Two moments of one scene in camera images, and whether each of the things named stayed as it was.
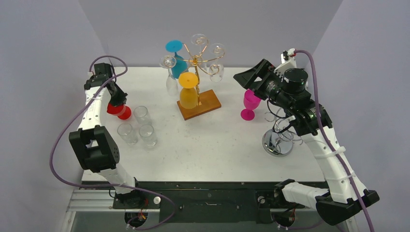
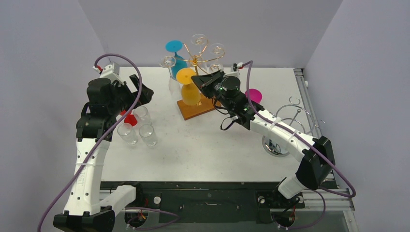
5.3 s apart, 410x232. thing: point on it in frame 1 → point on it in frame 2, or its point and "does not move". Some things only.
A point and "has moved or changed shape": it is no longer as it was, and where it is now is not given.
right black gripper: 260,79 → 213,84
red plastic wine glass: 123,111 has moved or changed shape
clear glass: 216,70 does not move
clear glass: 169,62 does not move
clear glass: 142,115 does not move
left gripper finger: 118,96 → 146,95
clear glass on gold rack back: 199,39 does not move
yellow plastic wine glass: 188,95 has moved or changed shape
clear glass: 125,131 does not move
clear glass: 146,132 does not move
